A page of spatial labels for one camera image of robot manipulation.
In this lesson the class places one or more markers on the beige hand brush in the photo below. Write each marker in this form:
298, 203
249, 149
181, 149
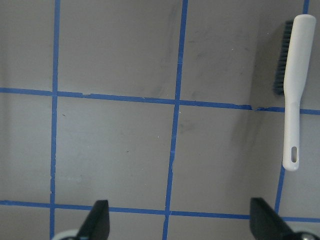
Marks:
290, 80

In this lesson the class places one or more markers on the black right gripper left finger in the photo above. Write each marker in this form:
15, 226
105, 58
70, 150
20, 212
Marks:
97, 224

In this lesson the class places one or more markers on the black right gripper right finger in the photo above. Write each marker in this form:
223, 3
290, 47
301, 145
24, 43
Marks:
266, 224

